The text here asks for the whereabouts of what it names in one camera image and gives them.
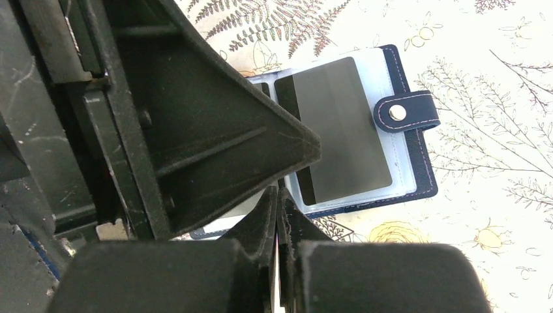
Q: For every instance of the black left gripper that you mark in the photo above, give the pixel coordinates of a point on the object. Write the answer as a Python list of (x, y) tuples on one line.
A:
[(75, 171)]

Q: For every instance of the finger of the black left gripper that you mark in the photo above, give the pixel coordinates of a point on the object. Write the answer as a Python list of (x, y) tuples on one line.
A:
[(186, 138)]

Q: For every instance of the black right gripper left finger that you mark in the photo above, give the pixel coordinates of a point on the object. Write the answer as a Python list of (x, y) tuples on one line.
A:
[(233, 273)]

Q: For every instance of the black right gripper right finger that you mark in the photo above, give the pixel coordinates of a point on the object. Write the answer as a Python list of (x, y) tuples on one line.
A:
[(318, 274)]

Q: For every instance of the black credit card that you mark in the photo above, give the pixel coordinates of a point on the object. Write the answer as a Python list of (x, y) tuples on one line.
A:
[(263, 87), (330, 100)]

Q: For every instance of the blue leather card holder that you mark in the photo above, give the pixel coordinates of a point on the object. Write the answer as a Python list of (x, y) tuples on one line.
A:
[(400, 115)]

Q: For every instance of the floral tablecloth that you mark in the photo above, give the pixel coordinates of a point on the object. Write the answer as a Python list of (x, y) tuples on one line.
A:
[(488, 65)]

